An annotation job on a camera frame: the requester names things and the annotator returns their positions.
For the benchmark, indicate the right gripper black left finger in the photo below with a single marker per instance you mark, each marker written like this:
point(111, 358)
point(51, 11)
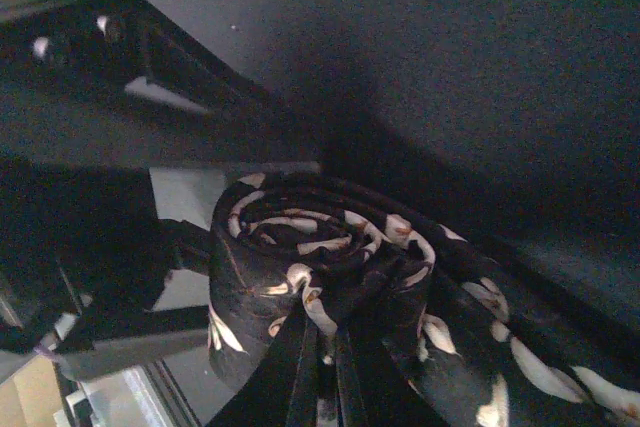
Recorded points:
point(283, 390)

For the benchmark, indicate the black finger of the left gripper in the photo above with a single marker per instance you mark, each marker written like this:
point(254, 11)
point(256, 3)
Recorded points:
point(95, 96)

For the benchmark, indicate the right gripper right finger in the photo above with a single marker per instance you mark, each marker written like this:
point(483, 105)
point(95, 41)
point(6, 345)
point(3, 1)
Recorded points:
point(370, 389)

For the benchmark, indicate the black floral patterned tie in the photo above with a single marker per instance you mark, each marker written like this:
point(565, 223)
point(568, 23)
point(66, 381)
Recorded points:
point(477, 344)

